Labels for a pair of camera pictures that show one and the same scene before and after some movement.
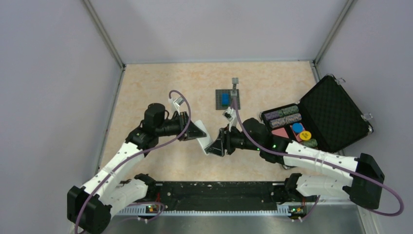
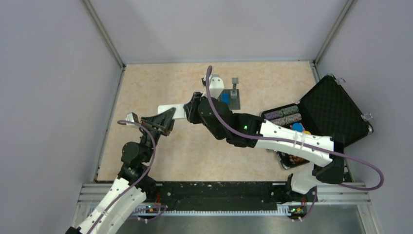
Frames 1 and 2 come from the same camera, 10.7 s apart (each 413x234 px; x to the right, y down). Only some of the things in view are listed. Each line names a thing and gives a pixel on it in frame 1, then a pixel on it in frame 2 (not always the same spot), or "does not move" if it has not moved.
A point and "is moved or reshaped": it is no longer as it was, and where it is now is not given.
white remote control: [204, 142] is moved or reshaped
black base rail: [219, 195] does not move
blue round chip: [297, 127] does not move
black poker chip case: [328, 118] does not move
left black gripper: [193, 132] → [163, 122]
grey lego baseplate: [223, 97] does not move
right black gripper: [223, 142] → [191, 108]
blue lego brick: [225, 99] does not move
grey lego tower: [234, 81] does not move
